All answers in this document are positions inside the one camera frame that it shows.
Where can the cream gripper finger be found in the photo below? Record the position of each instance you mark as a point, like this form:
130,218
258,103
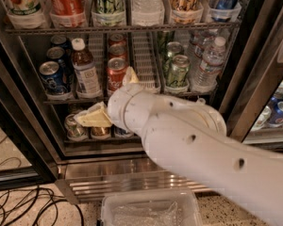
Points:
130,76
94,116

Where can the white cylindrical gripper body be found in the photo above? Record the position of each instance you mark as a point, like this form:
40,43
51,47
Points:
116,106

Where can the tea bottle with white cap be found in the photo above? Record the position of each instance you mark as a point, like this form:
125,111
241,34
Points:
85,69

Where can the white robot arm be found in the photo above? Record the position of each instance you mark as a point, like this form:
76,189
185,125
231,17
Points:
189,139

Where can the bottom shelf gold can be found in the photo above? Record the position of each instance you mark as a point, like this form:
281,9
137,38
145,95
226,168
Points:
100,131

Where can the bottom shelf blue can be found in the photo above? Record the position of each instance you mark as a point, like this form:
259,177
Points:
119,132

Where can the empty white shelf tray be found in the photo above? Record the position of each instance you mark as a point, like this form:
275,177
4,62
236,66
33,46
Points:
145,62

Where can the rear clear water bottle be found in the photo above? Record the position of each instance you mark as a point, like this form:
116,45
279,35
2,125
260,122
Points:
198,41

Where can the clear water bottle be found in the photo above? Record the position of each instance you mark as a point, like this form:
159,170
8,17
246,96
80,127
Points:
198,41
213,59

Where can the front clear water bottle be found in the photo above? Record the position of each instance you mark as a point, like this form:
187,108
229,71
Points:
213,59

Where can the open fridge door left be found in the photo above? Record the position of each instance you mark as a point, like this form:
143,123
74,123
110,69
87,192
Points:
15,124

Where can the front red coca-cola can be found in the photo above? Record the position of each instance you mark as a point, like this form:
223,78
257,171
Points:
116,71

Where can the red coca-cola can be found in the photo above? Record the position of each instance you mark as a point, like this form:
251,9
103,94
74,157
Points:
116,38
116,71
117,50

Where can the rear red coca-cola can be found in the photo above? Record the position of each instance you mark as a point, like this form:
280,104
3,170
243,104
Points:
116,38

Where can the front green lacroix can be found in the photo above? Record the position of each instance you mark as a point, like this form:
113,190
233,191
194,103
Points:
178,70

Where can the front blue pepsi can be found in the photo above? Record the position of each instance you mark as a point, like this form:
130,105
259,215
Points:
52,76

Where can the blue pepsi can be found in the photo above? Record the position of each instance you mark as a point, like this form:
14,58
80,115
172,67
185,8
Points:
59,55
52,76
61,41

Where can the rear blue pepsi can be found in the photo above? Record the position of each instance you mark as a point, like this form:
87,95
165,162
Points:
61,41

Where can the clear plastic bin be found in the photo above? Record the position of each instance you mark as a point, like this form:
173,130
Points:
157,207

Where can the blue can behind right door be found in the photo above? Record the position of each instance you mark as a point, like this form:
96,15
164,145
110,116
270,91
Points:
276,118

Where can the right fridge door frame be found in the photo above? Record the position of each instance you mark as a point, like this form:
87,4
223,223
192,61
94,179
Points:
253,76

